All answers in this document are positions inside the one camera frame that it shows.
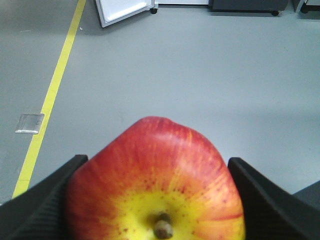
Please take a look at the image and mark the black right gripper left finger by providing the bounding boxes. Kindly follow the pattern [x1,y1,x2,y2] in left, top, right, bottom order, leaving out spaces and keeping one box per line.
[0,154,88,240]

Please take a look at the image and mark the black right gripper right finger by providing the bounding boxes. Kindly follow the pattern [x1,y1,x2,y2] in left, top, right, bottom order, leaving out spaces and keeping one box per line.
[227,157,320,240]

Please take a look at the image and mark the red yellow apple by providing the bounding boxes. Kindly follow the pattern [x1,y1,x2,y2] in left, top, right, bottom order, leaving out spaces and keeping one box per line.
[65,116,246,240]

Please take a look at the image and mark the fridge body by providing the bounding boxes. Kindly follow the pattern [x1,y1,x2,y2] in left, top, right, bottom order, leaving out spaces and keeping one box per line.
[154,0,289,16]

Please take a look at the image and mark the open white fridge door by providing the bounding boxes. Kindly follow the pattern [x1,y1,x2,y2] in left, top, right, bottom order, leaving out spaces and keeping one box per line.
[95,0,158,28]

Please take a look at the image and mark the yellow floor tape line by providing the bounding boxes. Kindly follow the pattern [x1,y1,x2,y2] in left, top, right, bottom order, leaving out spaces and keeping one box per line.
[12,0,86,199]

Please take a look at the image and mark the dark grey cabinet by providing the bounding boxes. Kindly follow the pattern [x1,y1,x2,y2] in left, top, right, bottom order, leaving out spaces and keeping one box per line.
[293,181,320,210]

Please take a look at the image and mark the silver floor plate near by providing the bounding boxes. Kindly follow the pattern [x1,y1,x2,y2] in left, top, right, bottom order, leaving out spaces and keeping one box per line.
[14,113,45,135]

